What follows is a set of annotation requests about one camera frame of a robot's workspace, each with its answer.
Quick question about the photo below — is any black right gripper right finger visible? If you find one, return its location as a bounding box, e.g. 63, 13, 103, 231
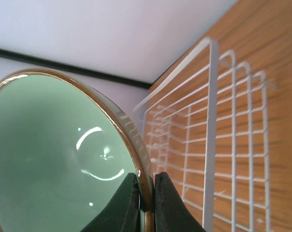
154, 172, 204, 232

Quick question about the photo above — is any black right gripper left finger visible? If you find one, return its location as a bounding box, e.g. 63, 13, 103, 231
82, 173, 140, 232

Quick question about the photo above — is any green floral ceramic bowl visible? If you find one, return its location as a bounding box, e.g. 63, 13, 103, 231
0, 69, 155, 232

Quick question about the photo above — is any white wire dish rack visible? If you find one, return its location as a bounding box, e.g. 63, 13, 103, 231
134, 37, 272, 232

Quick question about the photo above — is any black enclosure frame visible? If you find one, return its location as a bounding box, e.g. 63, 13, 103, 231
0, 48, 152, 89

